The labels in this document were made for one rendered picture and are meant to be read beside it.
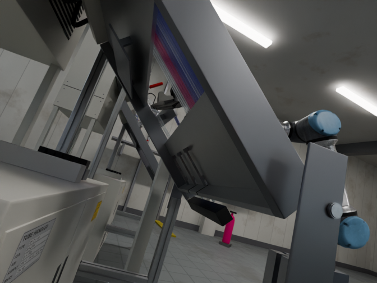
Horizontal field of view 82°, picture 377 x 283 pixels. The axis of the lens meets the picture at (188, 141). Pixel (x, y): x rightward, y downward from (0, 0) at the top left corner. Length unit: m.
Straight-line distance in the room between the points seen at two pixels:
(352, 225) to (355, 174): 7.49
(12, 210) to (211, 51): 0.27
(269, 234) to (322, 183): 5.81
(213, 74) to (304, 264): 0.22
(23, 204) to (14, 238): 0.04
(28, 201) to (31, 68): 4.65
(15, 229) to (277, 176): 0.29
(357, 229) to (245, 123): 0.82
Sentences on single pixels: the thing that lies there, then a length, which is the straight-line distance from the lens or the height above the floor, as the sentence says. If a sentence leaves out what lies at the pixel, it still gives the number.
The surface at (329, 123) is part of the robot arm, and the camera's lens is 1.04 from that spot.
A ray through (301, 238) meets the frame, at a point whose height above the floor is 0.66.
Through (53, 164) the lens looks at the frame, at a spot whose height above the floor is 0.65.
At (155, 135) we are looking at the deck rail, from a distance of 0.94.
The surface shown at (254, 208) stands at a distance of 0.34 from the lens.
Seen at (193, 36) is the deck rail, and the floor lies 0.86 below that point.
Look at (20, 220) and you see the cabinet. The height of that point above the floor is 0.60.
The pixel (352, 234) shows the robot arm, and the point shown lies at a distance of 1.04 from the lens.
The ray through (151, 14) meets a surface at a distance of 0.48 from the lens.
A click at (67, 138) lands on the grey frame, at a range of 0.99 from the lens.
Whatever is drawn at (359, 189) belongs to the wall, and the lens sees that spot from 8.61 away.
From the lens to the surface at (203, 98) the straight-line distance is 0.40.
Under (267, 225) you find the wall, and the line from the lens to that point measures 5.99.
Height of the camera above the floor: 0.67
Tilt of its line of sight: 13 degrees up
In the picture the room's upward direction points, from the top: 17 degrees clockwise
